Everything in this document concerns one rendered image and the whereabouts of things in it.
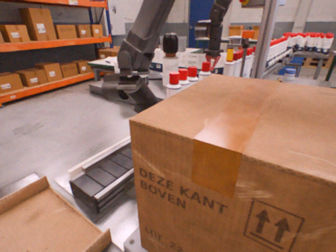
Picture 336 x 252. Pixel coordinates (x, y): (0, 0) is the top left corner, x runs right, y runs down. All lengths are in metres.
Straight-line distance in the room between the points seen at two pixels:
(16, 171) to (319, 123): 0.74
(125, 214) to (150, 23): 0.44
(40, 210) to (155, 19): 0.51
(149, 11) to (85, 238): 0.49
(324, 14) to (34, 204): 8.60
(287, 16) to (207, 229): 8.46
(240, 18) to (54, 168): 8.44
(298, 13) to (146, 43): 8.19
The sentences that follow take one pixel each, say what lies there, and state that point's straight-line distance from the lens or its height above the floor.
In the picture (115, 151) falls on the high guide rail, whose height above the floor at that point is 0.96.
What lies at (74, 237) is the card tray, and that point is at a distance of 0.51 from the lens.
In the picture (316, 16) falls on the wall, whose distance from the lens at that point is 8.66.
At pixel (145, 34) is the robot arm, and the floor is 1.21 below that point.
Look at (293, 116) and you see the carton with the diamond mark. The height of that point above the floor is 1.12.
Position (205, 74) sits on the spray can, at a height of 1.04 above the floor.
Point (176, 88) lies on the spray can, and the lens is 0.66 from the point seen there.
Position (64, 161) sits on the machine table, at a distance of 0.74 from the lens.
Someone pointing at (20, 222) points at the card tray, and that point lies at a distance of 0.59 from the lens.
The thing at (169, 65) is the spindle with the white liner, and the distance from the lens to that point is 1.10.
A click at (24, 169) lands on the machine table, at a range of 0.76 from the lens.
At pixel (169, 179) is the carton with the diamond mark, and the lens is 0.27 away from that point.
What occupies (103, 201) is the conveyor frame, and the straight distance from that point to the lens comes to 0.52.
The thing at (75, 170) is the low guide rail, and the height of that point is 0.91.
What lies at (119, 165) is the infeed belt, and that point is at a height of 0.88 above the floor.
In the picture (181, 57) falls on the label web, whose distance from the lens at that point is 1.32.
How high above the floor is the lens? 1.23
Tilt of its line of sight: 27 degrees down
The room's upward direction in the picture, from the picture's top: straight up
